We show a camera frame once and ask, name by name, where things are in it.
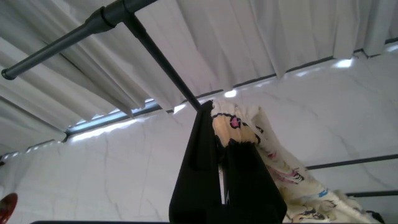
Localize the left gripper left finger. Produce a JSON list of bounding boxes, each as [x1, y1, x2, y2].
[[169, 101, 224, 223]]

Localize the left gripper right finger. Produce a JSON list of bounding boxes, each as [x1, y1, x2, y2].
[[222, 141, 287, 223]]

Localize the cream printed garment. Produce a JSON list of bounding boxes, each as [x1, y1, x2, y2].
[[211, 99, 374, 223]]

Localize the black clothes rack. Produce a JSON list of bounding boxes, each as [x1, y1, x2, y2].
[[1, 0, 398, 198]]

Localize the window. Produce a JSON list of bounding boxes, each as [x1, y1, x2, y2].
[[65, 98, 162, 138]]

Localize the white curtain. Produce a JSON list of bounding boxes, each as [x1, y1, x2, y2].
[[0, 0, 398, 110], [0, 18, 134, 156]]

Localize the red-brown round object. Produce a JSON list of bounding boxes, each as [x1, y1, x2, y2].
[[0, 192, 19, 224]]

